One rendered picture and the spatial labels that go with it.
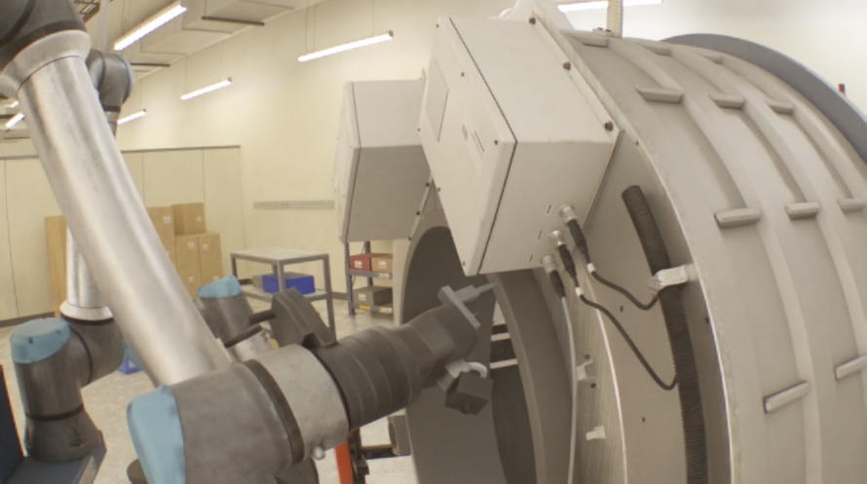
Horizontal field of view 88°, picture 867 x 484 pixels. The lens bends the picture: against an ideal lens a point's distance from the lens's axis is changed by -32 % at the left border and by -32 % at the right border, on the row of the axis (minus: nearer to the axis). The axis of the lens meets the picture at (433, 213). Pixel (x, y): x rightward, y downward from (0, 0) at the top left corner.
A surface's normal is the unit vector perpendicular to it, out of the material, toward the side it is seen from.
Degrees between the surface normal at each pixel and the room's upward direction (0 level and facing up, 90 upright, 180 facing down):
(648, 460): 90
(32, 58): 126
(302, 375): 43
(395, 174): 145
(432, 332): 51
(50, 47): 115
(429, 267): 138
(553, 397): 59
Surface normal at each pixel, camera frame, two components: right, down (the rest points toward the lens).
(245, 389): 0.26, -0.77
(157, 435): 0.36, -0.60
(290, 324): -0.75, 0.22
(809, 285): 0.20, -0.47
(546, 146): 0.22, 0.71
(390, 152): 0.18, 0.85
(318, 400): 0.54, -0.35
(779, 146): -0.77, -0.29
